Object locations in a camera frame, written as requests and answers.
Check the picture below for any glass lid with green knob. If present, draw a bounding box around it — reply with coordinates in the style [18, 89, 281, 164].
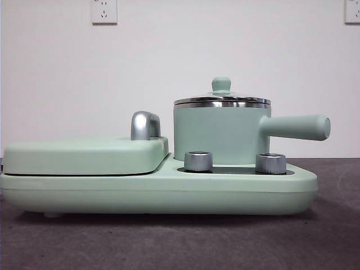
[173, 76, 272, 106]

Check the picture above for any silver control knob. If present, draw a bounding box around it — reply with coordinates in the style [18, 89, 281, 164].
[255, 152, 287, 174]
[183, 151, 214, 172]

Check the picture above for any green breakfast machine base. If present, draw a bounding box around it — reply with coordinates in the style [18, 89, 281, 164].
[0, 153, 319, 219]

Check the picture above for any green hinged griddle cover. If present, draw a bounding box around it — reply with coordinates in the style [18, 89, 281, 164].
[2, 134, 171, 177]

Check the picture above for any green steamer pot with handle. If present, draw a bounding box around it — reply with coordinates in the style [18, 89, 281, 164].
[172, 101, 332, 167]

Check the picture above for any silver cover handle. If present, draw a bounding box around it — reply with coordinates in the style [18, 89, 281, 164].
[130, 111, 163, 141]

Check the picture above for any white wall outlet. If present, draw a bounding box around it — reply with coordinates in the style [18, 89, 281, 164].
[345, 0, 360, 25]
[91, 0, 118, 25]

